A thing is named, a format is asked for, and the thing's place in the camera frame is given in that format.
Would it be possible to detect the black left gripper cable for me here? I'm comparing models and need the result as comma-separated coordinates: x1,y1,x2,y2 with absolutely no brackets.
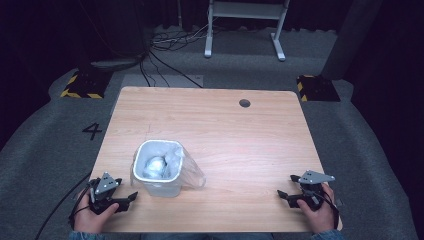
34,171,101,240

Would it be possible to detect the clear plastic bin bag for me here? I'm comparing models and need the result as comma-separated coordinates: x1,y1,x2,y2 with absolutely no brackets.
129,140,207,190

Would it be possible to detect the crumpled white paper ball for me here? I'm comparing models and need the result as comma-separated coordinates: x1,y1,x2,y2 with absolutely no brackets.
143,155,168,179

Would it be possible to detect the person's left hand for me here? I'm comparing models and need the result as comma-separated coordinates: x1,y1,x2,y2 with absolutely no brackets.
73,191,120,235

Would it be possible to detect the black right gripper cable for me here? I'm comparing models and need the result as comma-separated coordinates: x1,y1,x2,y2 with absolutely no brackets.
311,188,341,231

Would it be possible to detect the black yellow striped base plate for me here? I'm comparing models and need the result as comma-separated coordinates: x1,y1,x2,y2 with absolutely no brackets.
59,70,114,100
296,74,342,103

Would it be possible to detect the grey upright column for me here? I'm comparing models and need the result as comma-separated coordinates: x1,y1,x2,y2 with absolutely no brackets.
320,0,384,81

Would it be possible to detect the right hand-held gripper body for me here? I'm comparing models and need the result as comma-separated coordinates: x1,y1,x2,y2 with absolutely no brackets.
287,170,336,212

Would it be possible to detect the white plastic trash bin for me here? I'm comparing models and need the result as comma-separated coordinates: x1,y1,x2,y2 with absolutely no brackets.
132,139,185,198

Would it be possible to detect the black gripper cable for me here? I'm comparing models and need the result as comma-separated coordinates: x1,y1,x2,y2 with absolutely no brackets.
34,171,101,240
311,188,341,231

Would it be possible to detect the dark stand post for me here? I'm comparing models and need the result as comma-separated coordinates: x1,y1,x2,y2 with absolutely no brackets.
77,0,98,74

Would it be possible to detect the white metal stand frame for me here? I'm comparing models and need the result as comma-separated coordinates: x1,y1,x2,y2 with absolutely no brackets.
203,0,292,62

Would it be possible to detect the person's right hand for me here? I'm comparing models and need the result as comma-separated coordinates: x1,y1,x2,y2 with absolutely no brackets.
296,183,336,235

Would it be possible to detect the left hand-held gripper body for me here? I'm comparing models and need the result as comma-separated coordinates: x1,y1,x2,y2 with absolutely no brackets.
87,171,130,216

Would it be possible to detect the bundle of floor cables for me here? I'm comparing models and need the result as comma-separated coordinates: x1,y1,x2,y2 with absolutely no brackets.
137,20,216,89

